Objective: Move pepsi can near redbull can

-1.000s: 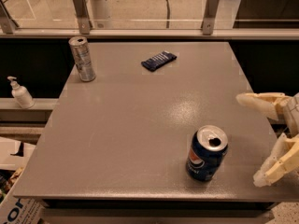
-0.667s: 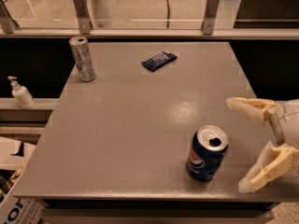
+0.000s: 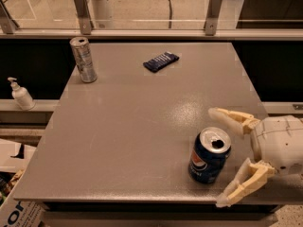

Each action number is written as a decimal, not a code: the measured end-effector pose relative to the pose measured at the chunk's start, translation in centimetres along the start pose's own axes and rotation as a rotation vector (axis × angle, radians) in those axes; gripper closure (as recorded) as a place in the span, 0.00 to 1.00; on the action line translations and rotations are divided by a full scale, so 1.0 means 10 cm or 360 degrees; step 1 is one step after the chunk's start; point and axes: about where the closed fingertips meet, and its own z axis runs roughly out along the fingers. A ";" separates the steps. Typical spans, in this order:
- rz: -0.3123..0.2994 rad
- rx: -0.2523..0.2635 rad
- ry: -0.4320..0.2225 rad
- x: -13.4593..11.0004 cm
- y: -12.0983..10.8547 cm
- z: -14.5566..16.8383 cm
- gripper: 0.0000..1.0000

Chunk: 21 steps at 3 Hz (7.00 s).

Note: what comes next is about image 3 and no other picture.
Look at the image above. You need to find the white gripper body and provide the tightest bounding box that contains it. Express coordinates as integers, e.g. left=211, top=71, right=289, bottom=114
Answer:
left=250, top=115, right=303, bottom=175

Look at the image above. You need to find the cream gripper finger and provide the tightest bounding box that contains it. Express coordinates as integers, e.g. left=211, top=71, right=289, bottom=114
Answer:
left=216, top=158, right=276, bottom=208
left=208, top=108, right=260, bottom=138

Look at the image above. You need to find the blue pepsi can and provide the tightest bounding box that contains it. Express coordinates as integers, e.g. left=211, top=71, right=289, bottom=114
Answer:
left=188, top=127, right=231, bottom=183

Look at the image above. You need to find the silver redbull can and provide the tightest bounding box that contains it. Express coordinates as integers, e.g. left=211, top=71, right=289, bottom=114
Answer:
left=69, top=37, right=98, bottom=83

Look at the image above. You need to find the white pipe behind glass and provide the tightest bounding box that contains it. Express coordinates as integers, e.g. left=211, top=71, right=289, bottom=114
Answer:
left=91, top=0, right=113, bottom=29

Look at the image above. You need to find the white pump bottle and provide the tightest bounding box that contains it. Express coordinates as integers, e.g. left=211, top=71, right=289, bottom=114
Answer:
left=8, top=77, right=35, bottom=111

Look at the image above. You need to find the cardboard box with lettering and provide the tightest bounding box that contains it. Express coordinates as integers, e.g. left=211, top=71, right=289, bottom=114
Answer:
left=0, top=139, right=43, bottom=227

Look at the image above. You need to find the right metal railing bracket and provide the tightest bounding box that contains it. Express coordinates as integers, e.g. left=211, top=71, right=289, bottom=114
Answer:
left=205, top=0, right=223, bottom=36

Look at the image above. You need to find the metal railing bracket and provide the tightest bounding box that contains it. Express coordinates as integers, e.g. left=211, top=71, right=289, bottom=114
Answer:
left=74, top=0, right=93, bottom=35
left=205, top=0, right=223, bottom=36

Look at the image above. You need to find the left metal railing bracket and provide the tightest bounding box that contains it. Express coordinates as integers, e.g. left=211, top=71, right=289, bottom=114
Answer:
left=74, top=0, right=93, bottom=35

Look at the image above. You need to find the far left metal bracket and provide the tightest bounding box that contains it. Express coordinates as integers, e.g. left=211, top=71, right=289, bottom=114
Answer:
left=0, top=0, right=18, bottom=34

